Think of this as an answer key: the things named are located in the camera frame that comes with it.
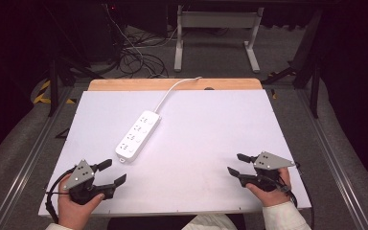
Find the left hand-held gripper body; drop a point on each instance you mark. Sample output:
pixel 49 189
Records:
pixel 78 177

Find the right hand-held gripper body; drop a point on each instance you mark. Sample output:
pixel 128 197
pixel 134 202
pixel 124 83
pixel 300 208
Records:
pixel 270 162

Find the person's left hand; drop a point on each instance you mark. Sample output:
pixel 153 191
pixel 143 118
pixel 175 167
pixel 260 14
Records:
pixel 73 212

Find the person's right hand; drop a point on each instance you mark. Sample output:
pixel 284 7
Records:
pixel 276 197

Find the white board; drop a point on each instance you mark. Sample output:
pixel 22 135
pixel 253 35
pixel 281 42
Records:
pixel 211 134

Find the white power strip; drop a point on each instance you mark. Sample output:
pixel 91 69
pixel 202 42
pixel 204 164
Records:
pixel 138 136

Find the person's right white sleeve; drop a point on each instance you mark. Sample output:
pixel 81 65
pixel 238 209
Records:
pixel 284 217

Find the small yellow tape strip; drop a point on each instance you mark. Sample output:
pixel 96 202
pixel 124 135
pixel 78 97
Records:
pixel 273 94

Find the yellow black hazard tape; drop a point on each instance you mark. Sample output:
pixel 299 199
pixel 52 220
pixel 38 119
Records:
pixel 44 92

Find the black metal stand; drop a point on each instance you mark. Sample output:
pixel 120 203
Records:
pixel 314 80
pixel 53 83

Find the black computer case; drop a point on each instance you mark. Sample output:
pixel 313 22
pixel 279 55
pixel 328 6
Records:
pixel 108 28

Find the small black bracket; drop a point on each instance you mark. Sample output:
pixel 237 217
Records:
pixel 64 133

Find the grey metal rail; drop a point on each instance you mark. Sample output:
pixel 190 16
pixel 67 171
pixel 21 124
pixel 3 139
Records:
pixel 28 159
pixel 335 159

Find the white metal desk frame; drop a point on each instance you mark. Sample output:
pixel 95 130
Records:
pixel 218 19

